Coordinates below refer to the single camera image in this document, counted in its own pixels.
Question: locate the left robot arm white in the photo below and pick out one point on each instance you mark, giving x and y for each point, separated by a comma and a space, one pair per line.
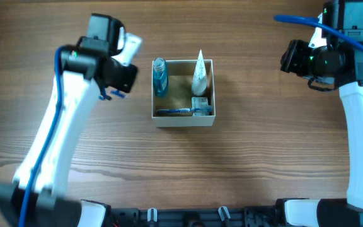
36, 194

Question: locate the blue Listerine mouthwash bottle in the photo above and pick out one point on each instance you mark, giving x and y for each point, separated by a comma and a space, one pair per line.
160, 77

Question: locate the blue white toothbrush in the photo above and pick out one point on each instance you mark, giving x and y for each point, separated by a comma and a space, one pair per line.
184, 110

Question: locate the green white soap box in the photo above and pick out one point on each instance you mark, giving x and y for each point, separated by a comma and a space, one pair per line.
203, 104

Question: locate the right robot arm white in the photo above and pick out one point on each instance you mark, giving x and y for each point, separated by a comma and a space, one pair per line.
333, 212

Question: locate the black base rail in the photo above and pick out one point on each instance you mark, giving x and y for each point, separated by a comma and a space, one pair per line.
216, 217

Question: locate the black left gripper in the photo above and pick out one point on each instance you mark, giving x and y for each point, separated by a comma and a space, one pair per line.
125, 79

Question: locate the white Pantene tube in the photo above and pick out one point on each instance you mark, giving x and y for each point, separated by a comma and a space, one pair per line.
199, 81

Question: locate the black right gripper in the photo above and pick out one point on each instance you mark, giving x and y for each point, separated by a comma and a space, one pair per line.
290, 57

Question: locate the white cardboard box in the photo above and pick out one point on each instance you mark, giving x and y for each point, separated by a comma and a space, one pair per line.
179, 95

